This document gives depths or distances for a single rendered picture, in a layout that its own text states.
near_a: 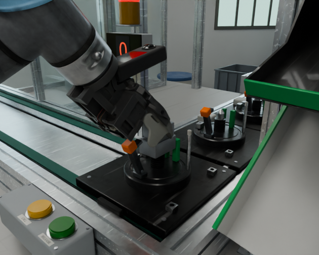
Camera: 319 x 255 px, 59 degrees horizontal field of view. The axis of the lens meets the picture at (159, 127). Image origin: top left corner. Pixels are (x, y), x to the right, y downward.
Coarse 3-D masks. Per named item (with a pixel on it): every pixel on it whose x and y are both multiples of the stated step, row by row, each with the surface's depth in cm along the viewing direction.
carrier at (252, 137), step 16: (224, 112) 78; (192, 128) 84; (224, 128) 75; (240, 128) 78; (192, 144) 73; (208, 144) 71; (224, 144) 70; (240, 144) 72; (256, 144) 73; (208, 160) 66; (224, 160) 65; (240, 160) 65
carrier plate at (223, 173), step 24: (96, 168) 61; (120, 168) 61; (192, 168) 61; (216, 168) 61; (96, 192) 54; (120, 192) 53; (144, 192) 53; (192, 192) 53; (216, 192) 55; (144, 216) 47; (168, 216) 47
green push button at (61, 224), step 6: (66, 216) 46; (54, 222) 45; (60, 222) 45; (66, 222) 45; (72, 222) 45; (54, 228) 44; (60, 228) 44; (66, 228) 44; (72, 228) 44; (54, 234) 43; (60, 234) 43; (66, 234) 43
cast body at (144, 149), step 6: (144, 126) 55; (144, 132) 55; (144, 138) 55; (168, 138) 55; (174, 138) 57; (144, 144) 54; (162, 144) 54; (168, 144) 56; (174, 144) 57; (144, 150) 55; (150, 150) 54; (156, 150) 53; (162, 150) 54; (168, 150) 56; (150, 156) 54; (156, 156) 54
